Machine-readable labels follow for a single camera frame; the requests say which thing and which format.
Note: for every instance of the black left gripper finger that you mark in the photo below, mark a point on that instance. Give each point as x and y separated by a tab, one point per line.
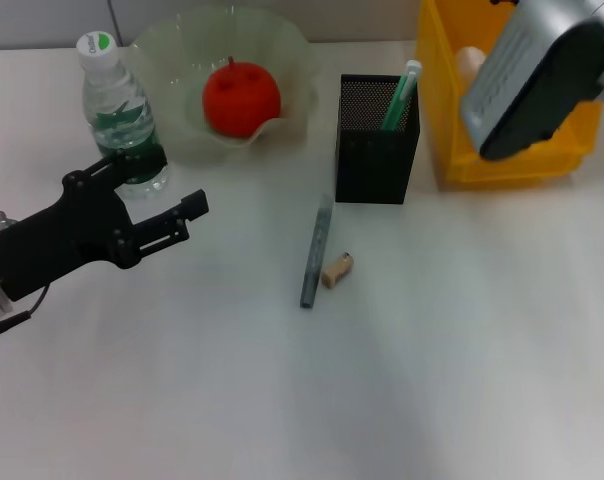
194	205
132	162

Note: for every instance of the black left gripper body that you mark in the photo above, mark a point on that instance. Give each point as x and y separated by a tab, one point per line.
57	240

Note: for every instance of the clear water bottle green label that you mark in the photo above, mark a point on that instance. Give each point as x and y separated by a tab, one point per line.
112	100

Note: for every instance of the red orange fruit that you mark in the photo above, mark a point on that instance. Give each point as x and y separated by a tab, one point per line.
242	100

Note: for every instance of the grey pen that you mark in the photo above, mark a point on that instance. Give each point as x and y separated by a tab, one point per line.
316	255

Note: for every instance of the mint green pen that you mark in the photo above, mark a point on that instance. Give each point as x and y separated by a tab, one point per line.
399	97

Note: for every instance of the white paper ball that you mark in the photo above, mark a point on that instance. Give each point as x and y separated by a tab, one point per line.
469	57

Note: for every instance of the pale green glass fruit bowl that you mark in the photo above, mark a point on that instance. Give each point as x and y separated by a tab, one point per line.
292	75

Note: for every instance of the black mesh pen holder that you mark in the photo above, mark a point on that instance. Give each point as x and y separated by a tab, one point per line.
377	160

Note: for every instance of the small silver metal plug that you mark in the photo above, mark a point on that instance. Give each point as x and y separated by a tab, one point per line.
1	219

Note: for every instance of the yellow plastic storage bin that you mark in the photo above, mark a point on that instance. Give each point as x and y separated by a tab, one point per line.
532	160

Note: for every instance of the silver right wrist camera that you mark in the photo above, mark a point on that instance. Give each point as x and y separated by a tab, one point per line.
532	85

